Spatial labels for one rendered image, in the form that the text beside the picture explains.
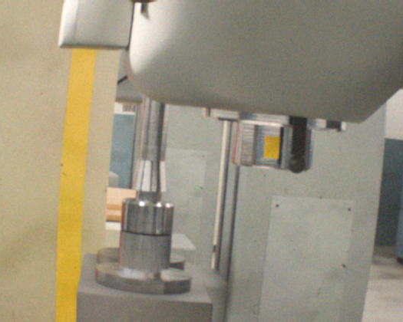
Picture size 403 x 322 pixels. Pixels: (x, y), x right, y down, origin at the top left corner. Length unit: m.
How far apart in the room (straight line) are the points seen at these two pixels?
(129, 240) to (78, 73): 1.43
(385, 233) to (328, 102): 9.94
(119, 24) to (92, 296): 0.35
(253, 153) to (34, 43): 1.75
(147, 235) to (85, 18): 0.36
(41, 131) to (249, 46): 1.80
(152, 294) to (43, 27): 1.49
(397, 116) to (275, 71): 9.91
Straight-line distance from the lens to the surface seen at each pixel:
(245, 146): 0.54
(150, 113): 0.85
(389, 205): 10.41
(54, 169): 2.27
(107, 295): 0.82
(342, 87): 0.50
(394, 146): 10.37
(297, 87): 0.49
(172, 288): 0.84
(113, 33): 0.52
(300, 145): 0.51
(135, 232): 0.85
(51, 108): 2.26
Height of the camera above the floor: 1.31
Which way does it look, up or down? 3 degrees down
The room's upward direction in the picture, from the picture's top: 5 degrees clockwise
